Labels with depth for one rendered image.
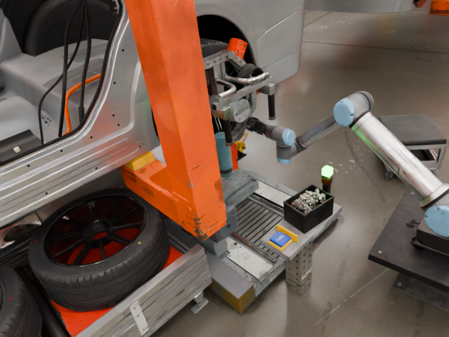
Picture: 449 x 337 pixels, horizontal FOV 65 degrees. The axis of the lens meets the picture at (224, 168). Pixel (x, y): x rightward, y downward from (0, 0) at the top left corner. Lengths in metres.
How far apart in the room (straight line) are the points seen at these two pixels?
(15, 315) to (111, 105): 0.96
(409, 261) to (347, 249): 0.50
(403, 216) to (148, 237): 1.32
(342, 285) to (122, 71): 1.57
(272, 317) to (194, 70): 1.30
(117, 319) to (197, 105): 0.95
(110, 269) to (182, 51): 0.98
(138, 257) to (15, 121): 1.17
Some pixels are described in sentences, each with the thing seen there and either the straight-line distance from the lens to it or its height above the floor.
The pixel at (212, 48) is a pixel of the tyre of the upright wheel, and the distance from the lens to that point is 2.01.
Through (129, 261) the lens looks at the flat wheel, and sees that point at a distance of 1.69.
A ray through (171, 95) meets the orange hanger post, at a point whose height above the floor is 1.22.
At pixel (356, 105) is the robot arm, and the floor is 0.94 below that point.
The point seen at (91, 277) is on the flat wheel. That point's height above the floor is 0.50.
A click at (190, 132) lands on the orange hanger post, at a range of 1.33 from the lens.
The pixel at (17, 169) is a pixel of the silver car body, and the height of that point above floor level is 0.95.
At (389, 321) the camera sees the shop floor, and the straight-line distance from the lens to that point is 2.05.
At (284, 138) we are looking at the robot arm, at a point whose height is 0.64.
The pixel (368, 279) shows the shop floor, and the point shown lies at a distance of 2.18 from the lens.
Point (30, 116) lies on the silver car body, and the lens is 2.44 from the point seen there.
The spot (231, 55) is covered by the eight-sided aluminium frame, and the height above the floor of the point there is 1.10.
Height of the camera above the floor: 1.67
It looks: 34 degrees down
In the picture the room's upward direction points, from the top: 8 degrees counter-clockwise
